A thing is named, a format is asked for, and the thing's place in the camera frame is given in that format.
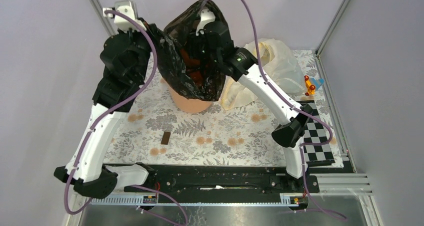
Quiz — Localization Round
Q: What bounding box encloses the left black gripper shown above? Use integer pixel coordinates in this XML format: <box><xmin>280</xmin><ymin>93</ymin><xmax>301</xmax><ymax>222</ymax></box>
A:
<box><xmin>118</xmin><ymin>17</ymin><xmax>165</xmax><ymax>82</ymax></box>

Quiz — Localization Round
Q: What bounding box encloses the black trash bag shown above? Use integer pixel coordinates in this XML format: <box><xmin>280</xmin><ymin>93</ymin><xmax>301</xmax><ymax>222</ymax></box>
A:
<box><xmin>147</xmin><ymin>0</ymin><xmax>226</xmax><ymax>102</ymax></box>

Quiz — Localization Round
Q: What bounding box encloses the translucent white trash bag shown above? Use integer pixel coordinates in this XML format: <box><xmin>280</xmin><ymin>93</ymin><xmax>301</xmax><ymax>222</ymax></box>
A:
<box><xmin>219</xmin><ymin>38</ymin><xmax>306</xmax><ymax>110</ymax></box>

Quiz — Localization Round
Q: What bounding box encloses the orange plastic trash bin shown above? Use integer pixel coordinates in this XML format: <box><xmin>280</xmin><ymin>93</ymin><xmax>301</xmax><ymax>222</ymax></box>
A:
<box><xmin>168</xmin><ymin>86</ymin><xmax>213</xmax><ymax>114</ymax></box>

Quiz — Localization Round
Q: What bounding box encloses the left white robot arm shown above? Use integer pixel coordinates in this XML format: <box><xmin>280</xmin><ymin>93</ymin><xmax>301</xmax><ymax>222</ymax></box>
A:
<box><xmin>54</xmin><ymin>31</ymin><xmax>155</xmax><ymax>199</ymax></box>

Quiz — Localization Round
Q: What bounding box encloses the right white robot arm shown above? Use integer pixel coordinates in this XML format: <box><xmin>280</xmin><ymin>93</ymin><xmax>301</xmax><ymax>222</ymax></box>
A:
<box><xmin>196</xmin><ymin>20</ymin><xmax>309</xmax><ymax>192</ymax></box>

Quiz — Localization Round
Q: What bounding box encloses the floral patterned table mat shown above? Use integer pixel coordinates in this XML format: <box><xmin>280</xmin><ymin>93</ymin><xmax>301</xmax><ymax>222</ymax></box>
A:
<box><xmin>104</xmin><ymin>48</ymin><xmax>345</xmax><ymax>168</ymax></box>

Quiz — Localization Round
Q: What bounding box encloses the dark brown wooden block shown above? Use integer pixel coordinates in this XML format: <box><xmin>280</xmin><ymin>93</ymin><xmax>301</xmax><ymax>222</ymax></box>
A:
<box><xmin>160</xmin><ymin>132</ymin><xmax>171</xmax><ymax>145</ymax></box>

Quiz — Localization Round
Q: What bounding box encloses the red yellow toy vehicle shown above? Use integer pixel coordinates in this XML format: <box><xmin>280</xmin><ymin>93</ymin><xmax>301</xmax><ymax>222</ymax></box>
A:
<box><xmin>304</xmin><ymin>75</ymin><xmax>316</xmax><ymax>96</ymax></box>

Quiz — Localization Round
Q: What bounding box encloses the blue toy piece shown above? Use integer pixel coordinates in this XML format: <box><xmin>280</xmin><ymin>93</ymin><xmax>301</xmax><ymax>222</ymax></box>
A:
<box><xmin>311</xmin><ymin>79</ymin><xmax>325</xmax><ymax>90</ymax></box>

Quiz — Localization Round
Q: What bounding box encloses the black white checkerboard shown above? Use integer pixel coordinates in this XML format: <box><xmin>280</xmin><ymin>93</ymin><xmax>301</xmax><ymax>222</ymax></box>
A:
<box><xmin>300</xmin><ymin>100</ymin><xmax>336</xmax><ymax>167</ymax></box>

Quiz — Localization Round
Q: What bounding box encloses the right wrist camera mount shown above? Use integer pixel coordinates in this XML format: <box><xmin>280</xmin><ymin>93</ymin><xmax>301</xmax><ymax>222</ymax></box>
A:
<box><xmin>195</xmin><ymin>8</ymin><xmax>216</xmax><ymax>36</ymax></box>

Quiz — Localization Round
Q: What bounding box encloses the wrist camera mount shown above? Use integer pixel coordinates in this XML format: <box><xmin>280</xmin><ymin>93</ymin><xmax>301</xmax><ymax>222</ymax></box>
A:
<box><xmin>102</xmin><ymin>0</ymin><xmax>147</xmax><ymax>32</ymax></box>
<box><xmin>195</xmin><ymin>8</ymin><xmax>216</xmax><ymax>36</ymax></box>

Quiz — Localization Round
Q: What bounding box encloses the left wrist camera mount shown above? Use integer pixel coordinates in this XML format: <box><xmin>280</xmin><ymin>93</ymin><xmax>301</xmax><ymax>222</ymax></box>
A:
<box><xmin>102</xmin><ymin>0</ymin><xmax>147</xmax><ymax>32</ymax></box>

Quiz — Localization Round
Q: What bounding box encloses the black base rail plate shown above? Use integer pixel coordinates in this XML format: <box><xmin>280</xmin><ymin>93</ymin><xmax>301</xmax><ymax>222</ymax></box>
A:
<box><xmin>142</xmin><ymin>165</ymin><xmax>304</xmax><ymax>202</ymax></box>

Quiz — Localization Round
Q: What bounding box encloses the slotted metal cable duct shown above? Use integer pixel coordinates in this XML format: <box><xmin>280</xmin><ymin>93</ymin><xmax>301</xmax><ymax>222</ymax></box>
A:
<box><xmin>91</xmin><ymin>194</ymin><xmax>299</xmax><ymax>207</ymax></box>

